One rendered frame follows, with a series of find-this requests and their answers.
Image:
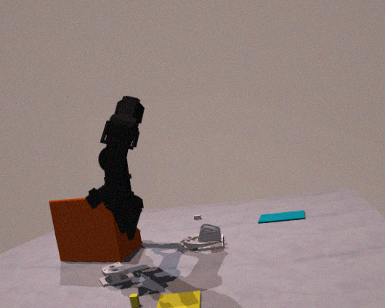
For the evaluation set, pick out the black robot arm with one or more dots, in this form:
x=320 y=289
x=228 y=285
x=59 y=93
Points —
x=121 y=130

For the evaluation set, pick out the small olive-yellow block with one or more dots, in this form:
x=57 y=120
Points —
x=134 y=299

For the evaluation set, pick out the teal flat plate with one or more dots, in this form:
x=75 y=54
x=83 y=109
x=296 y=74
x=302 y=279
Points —
x=282 y=216

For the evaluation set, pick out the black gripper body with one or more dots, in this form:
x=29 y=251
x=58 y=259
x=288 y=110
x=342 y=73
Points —
x=125 y=200

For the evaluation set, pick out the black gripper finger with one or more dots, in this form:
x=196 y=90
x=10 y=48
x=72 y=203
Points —
x=130 y=221
x=117 y=219

